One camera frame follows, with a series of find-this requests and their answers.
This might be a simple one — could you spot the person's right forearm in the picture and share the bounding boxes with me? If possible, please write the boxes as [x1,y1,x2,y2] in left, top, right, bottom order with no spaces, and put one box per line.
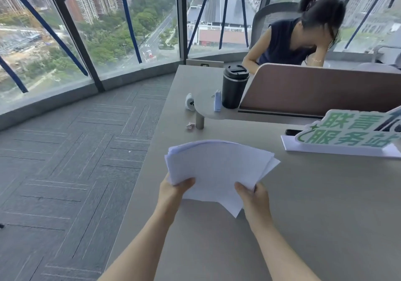
[253,222,322,281]

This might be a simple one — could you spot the black travel mug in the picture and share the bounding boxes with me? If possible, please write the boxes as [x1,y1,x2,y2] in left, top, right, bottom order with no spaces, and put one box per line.
[221,64,250,109]

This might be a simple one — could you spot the white and green sign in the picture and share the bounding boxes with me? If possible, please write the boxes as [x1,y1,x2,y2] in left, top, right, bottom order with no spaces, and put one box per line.
[281,104,401,159]

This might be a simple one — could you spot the person's right hand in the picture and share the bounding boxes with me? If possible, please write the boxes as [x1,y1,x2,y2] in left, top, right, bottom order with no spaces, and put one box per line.
[234,181,275,233]

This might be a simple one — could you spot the brown desk divider panel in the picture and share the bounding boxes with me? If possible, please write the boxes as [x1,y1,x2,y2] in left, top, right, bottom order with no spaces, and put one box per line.
[237,63,401,117]

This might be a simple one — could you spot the person's left forearm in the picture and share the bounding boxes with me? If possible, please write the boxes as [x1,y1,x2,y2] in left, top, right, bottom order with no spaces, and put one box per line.
[97,211,171,281]

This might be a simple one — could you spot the grey mesh office chair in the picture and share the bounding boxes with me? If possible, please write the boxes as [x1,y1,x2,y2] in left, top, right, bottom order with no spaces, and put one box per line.
[250,2,303,48]

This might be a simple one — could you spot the stack of white paper sheets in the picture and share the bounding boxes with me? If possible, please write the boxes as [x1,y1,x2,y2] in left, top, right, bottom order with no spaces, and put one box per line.
[164,139,281,219]

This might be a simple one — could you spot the person's left hand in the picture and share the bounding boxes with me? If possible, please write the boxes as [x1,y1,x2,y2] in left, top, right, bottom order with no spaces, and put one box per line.
[155,176,196,227]

